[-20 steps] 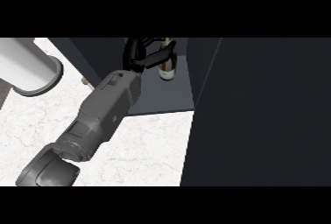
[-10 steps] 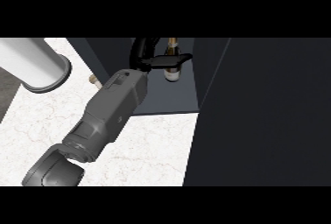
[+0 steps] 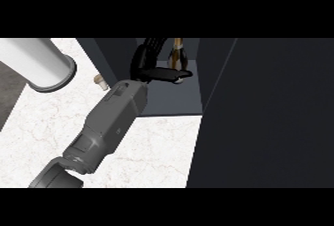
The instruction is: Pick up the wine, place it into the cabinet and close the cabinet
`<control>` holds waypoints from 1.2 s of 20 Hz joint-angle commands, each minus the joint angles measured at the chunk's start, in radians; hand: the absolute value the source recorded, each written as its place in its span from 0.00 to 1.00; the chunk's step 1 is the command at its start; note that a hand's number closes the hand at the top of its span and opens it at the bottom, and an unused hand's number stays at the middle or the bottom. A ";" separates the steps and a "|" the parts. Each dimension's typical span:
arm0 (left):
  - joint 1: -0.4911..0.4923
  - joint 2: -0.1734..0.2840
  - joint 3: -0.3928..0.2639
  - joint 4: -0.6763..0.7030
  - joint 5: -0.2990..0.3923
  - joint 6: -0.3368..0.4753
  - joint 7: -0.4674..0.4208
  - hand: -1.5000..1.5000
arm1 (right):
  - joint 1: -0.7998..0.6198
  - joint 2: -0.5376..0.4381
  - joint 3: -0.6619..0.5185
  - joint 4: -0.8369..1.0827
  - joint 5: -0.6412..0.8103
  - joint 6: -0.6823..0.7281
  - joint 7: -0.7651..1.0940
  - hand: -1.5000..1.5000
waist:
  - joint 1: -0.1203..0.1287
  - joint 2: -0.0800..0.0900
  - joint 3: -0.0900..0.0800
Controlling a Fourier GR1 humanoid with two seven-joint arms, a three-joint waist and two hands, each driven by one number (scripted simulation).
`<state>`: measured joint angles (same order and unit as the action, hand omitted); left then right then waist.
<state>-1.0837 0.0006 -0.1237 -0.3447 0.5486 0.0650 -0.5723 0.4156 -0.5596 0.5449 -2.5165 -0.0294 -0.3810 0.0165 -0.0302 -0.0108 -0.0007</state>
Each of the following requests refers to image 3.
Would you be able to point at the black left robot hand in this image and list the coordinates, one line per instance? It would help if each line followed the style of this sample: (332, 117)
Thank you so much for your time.
(145, 63)

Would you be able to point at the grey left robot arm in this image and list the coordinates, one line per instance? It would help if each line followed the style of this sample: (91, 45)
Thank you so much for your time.
(114, 114)

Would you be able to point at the dark grey cabinet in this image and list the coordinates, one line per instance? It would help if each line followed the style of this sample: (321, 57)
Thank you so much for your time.
(173, 98)

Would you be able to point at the dark grey cabinet door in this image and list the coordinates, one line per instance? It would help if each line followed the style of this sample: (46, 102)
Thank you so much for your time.
(269, 117)

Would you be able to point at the small beige object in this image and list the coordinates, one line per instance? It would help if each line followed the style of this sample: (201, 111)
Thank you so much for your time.
(101, 81)

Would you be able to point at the white cylinder with grey rim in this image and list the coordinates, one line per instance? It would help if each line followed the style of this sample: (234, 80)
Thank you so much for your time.
(37, 60)

